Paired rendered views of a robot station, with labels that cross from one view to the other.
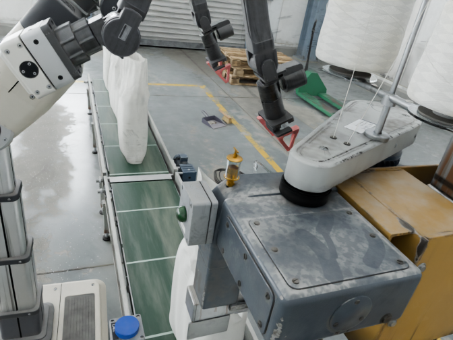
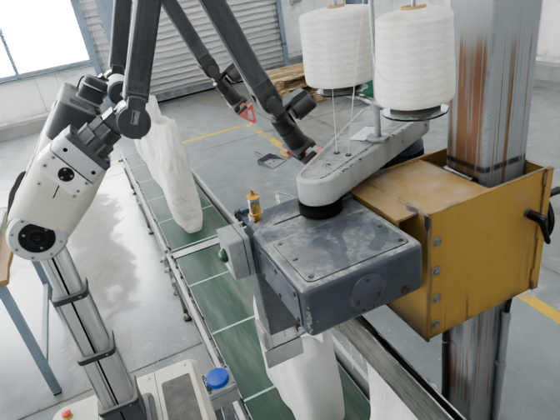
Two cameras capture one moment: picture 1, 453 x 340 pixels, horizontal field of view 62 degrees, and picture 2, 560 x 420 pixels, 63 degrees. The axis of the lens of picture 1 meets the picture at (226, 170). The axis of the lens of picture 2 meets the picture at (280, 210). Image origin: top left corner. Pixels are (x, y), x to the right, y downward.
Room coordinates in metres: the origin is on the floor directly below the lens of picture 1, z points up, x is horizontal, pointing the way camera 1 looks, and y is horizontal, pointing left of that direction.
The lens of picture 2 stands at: (-0.25, -0.13, 1.78)
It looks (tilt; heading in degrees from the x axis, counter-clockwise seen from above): 28 degrees down; 5
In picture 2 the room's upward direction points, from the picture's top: 10 degrees counter-clockwise
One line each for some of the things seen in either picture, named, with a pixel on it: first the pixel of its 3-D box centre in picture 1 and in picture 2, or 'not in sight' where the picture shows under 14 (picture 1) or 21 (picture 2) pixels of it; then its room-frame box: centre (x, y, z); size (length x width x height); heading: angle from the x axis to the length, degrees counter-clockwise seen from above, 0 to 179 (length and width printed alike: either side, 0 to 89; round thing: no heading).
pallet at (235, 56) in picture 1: (257, 59); (302, 72); (6.61, -0.23, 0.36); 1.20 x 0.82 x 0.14; 111
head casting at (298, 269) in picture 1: (288, 274); (328, 281); (0.51, -0.14, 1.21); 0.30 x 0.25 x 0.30; 25
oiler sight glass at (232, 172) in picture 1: (232, 167); (254, 204); (0.59, -0.01, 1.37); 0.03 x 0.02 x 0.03; 25
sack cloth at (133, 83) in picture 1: (133, 104); (174, 169); (2.48, 0.72, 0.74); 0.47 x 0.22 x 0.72; 23
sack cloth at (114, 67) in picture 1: (122, 73); (155, 140); (3.16, 1.02, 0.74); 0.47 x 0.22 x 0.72; 26
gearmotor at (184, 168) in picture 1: (181, 167); (245, 221); (2.39, 0.33, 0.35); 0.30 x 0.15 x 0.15; 25
